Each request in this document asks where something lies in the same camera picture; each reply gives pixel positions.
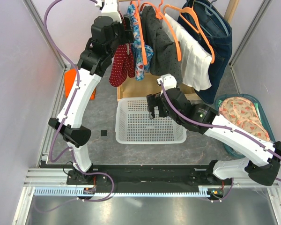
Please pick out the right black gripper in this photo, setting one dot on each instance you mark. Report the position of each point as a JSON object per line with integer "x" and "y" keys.
{"x": 153, "y": 100}

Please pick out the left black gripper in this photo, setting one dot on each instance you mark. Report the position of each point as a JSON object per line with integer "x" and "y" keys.
{"x": 128, "y": 35}

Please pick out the red polka dot skirt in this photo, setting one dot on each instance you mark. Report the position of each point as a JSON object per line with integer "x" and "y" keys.
{"x": 122, "y": 67}

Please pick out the orange hanger of floral skirt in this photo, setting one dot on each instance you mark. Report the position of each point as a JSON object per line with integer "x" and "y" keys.
{"x": 136, "y": 4}

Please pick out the blue floral skirt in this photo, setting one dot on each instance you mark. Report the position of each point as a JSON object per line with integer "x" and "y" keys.
{"x": 140, "y": 68}

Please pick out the orange hanger of grey skirt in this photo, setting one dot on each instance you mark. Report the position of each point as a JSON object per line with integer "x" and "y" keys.
{"x": 160, "y": 15}

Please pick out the grey dotted skirt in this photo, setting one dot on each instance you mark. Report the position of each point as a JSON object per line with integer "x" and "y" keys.
{"x": 164, "y": 60}

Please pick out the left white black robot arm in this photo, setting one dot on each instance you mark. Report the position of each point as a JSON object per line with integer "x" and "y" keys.
{"x": 107, "y": 36}

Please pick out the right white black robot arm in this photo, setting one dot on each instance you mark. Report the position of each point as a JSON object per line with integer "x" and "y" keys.
{"x": 261, "y": 162}

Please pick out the white pleated skirt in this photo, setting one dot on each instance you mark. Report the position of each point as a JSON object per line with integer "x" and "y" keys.
{"x": 195, "y": 60}

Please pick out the orange hanger on denim skirt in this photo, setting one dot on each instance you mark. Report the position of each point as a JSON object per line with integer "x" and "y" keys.
{"x": 192, "y": 18}

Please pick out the orange hanger of white skirt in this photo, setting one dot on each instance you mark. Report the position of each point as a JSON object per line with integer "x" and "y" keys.
{"x": 202, "y": 33}

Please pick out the dark blue denim skirt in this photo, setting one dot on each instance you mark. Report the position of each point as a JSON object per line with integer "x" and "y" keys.
{"x": 222, "y": 47}

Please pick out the blue-grey hanger of denim skirt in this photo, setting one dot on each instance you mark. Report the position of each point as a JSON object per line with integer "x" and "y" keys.
{"x": 211, "y": 21}

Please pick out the white plastic laundry basket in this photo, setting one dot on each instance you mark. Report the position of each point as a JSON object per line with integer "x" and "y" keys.
{"x": 134, "y": 126}

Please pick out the wooden clothes rack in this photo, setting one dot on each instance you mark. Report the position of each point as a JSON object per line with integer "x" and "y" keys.
{"x": 132, "y": 88}

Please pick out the small black square marker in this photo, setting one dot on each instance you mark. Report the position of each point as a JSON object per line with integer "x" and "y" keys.
{"x": 103, "y": 132}

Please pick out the orange cloth on floor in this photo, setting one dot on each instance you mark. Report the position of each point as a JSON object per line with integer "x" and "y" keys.
{"x": 69, "y": 81}

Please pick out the peach floral garment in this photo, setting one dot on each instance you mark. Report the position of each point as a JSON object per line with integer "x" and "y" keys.
{"x": 244, "y": 114}

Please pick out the teal plastic basin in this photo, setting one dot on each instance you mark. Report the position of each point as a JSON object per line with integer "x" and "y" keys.
{"x": 261, "y": 111}

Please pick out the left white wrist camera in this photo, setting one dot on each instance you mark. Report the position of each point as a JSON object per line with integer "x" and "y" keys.
{"x": 109, "y": 8}

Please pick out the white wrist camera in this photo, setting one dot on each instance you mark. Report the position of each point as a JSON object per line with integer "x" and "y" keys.
{"x": 109, "y": 8}
{"x": 167, "y": 82}

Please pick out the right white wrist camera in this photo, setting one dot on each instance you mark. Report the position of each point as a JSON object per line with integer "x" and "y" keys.
{"x": 167, "y": 82}

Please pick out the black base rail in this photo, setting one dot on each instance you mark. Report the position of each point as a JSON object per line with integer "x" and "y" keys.
{"x": 143, "y": 177}

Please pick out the slotted grey cable duct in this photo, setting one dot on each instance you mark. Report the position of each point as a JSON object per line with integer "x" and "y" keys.
{"x": 96, "y": 192}

